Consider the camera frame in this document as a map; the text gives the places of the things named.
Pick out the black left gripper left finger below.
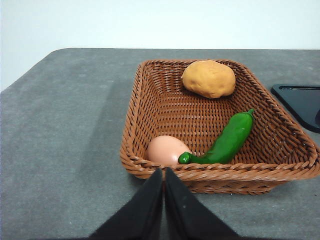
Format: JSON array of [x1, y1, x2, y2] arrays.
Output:
[[88, 167, 165, 240]]

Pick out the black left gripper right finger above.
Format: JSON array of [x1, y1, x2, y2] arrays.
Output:
[[163, 166, 241, 240]]

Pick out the pale brown egg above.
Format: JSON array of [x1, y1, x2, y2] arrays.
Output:
[[146, 135, 193, 167]]

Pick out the green pepper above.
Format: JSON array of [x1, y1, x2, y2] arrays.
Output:
[[177, 108, 255, 165]]

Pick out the brown wicker basket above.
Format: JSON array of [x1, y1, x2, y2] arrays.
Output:
[[119, 58, 320, 196]]

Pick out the black rectangular tray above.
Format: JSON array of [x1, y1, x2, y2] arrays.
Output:
[[271, 84, 320, 134]]

